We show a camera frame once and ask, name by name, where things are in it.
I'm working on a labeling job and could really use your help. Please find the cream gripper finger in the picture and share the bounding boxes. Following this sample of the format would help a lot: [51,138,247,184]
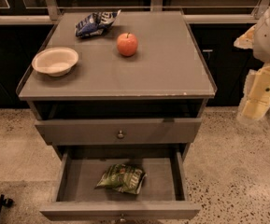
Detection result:
[234,25,255,49]
[236,99,270,124]

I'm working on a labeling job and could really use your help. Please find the green jalapeno chip bag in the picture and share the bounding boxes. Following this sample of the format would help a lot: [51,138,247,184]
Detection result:
[96,164,147,195]

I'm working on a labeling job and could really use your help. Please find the closed top drawer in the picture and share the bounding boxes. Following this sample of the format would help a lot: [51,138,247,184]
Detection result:
[36,118,201,146]

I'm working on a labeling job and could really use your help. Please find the open middle drawer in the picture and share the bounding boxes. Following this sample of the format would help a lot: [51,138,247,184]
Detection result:
[40,149,201,221]

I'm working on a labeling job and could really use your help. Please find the grey drawer cabinet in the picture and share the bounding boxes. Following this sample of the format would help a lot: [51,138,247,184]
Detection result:
[15,10,218,224]

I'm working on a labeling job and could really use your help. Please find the round top drawer knob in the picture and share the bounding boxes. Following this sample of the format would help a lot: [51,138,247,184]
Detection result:
[117,130,125,139]

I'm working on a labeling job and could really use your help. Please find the round drawer knob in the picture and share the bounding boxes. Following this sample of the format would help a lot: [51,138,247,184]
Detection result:
[117,215,126,224]
[117,130,125,139]

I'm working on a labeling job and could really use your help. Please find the blue chip bag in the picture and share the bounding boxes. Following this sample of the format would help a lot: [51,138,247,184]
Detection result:
[75,10,121,38]

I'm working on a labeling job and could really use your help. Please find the round middle drawer knob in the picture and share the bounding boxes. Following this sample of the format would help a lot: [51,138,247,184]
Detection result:
[117,215,126,224]

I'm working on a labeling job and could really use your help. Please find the red apple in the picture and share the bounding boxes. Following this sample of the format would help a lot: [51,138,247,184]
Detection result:
[117,33,138,57]

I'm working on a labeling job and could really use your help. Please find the white paper bowl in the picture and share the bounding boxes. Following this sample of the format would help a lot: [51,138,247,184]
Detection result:
[32,47,78,77]

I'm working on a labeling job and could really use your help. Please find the dark cabinet handle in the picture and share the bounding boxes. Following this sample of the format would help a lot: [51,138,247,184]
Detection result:
[202,49,213,53]

